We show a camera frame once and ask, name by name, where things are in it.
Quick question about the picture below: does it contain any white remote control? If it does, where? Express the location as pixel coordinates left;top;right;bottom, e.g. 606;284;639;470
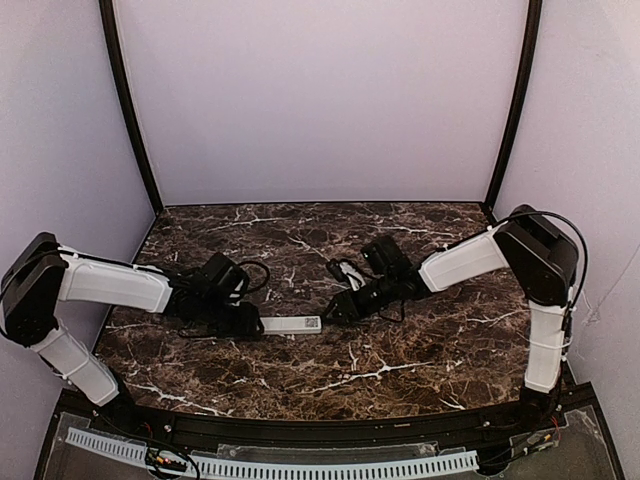
260;316;322;335

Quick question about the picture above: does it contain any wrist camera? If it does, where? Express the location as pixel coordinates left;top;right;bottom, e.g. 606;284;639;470
326;259;366;291
227;260;271;304

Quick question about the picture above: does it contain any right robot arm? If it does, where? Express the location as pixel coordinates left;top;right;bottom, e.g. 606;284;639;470
320;204;589;398

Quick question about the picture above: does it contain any black frame post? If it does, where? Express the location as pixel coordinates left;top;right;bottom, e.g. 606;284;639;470
483;0;543;212
98;0;164;216

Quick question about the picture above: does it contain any right black frame post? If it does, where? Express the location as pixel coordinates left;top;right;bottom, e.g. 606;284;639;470
483;0;543;212

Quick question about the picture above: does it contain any black front rail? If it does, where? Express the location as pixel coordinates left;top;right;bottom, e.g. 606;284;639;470
84;402;552;451

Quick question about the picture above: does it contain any white slotted cable duct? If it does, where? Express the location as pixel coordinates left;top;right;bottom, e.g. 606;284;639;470
64;427;479;479

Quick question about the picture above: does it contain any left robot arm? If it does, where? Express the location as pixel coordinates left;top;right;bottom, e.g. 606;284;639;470
1;232;264;407

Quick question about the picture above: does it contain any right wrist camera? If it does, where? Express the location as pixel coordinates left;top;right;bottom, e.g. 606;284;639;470
326;259;366;291

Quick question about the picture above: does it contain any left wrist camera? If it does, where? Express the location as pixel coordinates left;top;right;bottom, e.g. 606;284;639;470
227;260;271;304

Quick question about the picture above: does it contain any left black frame post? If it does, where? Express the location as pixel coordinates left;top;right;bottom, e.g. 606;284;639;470
98;0;164;216

